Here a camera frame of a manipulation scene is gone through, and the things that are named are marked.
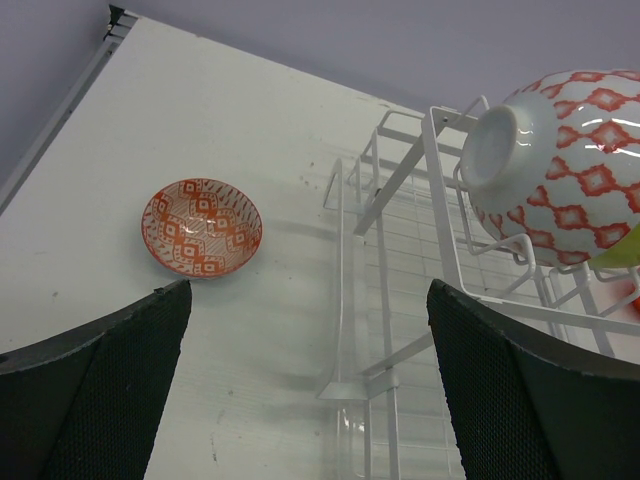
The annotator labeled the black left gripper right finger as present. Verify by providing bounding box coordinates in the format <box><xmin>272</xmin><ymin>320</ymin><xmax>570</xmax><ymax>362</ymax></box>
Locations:
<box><xmin>426</xmin><ymin>279</ymin><xmax>639</xmax><ymax>479</ymax></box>

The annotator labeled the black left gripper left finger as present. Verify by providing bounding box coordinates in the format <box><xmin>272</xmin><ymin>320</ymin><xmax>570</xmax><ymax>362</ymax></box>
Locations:
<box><xmin>1</xmin><ymin>280</ymin><xmax>192</xmax><ymax>479</ymax></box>

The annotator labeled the lime green bowl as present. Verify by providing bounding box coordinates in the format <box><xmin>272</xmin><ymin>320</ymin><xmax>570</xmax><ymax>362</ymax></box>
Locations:
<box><xmin>588</xmin><ymin>224</ymin><xmax>640</xmax><ymax>269</ymax></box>

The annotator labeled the blue zigzag bowl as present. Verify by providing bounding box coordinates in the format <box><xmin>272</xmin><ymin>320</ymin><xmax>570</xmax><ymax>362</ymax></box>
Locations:
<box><xmin>141</xmin><ymin>178</ymin><xmax>263</xmax><ymax>279</ymax></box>

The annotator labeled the white bowl with red diamonds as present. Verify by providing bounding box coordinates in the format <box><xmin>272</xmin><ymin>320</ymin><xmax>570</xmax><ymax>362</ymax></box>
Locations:
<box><xmin>460</xmin><ymin>69</ymin><xmax>639</xmax><ymax>267</ymax></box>

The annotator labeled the white wire dish rack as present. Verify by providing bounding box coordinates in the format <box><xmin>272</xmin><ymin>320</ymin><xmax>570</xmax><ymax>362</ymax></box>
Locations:
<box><xmin>318</xmin><ymin>107</ymin><xmax>639</xmax><ymax>479</ymax></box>

